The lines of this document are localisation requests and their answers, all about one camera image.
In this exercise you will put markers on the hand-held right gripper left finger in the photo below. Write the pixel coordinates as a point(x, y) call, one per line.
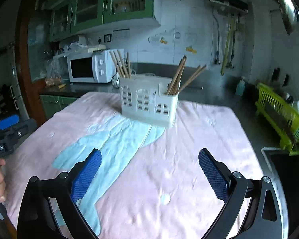
point(87, 176)

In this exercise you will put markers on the beige cutting board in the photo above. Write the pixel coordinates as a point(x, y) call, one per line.
point(98, 47)

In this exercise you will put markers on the steel range hood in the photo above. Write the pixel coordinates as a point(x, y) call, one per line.
point(286, 7)

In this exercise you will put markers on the black hanging utensil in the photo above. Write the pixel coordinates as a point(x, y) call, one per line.
point(277, 73)
point(286, 78)

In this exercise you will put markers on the steel sink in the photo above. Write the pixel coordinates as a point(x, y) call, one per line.
point(286, 179)

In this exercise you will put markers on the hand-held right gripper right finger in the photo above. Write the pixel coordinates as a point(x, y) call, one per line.
point(213, 174)

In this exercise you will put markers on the plastic bag with food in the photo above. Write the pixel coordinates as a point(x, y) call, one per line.
point(53, 71)

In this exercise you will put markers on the green dish rack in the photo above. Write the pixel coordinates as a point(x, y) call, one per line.
point(266, 97)

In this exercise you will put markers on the grey refrigerator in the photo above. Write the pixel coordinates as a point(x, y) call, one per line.
point(15, 79)

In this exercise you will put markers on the white plastic utensil holder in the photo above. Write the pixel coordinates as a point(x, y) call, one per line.
point(144, 114)

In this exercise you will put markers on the green wall cabinets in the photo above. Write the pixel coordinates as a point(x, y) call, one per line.
point(89, 7)

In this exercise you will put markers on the white microwave oven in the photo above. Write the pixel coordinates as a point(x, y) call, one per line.
point(104, 66)

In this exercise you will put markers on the pink and blue towel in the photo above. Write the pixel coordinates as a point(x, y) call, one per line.
point(189, 142)

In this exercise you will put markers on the white kitchen appliance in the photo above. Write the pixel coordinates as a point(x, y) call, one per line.
point(79, 39)

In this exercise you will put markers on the group of wooden chopsticks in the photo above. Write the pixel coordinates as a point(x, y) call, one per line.
point(175, 79)

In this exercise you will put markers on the brown wooden door frame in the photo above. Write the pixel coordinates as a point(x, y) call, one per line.
point(25, 54)

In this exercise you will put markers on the printed wall notice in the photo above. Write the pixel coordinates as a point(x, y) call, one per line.
point(120, 33)

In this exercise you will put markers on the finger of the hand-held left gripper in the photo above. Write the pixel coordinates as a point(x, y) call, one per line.
point(25, 127)
point(7, 122)

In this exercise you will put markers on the clear plastic bag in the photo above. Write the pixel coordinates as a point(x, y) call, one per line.
point(76, 47)

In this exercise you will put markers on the green base cabinet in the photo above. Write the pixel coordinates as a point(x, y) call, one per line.
point(54, 104)

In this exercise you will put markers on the blue soap bottle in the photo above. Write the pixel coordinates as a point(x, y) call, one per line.
point(240, 87)

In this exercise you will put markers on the black wall socket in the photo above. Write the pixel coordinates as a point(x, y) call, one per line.
point(108, 37)

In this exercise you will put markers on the dark wooden board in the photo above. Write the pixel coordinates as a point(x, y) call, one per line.
point(276, 115)

